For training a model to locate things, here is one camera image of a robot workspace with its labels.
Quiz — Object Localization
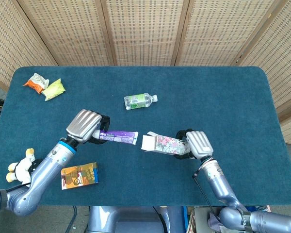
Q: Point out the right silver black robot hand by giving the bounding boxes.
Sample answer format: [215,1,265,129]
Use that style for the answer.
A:
[174,129,214,161]

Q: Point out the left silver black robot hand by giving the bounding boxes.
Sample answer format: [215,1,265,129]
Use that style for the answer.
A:
[66,109,111,145]

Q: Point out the floral patterned white box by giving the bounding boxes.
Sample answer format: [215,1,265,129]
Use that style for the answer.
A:
[140,132,191,156]

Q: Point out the purple white toothpaste tube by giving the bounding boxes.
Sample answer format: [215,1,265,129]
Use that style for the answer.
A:
[92,130,139,146]

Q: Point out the yellow orange biscuit box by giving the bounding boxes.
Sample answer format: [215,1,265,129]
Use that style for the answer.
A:
[61,162,99,190]

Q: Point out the gray bin with lavender cloth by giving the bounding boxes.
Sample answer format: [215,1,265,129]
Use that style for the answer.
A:
[193,206,221,233]

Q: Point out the blue carpet table cover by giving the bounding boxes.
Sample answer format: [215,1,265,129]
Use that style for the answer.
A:
[0,66,291,207]

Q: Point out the yellow-green snack packet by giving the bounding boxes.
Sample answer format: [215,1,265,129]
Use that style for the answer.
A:
[42,78,66,101]

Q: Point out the clear water bottle green label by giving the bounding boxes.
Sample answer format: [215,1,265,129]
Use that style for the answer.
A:
[124,93,158,111]

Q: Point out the orange white snack packet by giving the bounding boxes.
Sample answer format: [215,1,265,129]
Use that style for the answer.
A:
[23,73,50,94]

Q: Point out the white yellow plush duck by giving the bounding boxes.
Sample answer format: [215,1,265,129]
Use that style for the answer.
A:
[6,148,43,185]

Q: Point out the crumpled purple cloth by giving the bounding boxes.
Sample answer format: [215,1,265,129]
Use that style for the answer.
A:
[207,212,224,230]

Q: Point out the woven rattan screen panel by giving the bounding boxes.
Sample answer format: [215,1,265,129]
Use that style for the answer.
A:
[0,0,58,92]
[237,0,291,146]
[16,0,117,67]
[174,0,283,67]
[100,0,190,67]

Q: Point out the grey-blue robot torso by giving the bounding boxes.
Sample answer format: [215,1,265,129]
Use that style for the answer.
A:
[87,206,187,233]

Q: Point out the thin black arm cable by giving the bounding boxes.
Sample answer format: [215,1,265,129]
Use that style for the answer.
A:
[192,167,221,219]

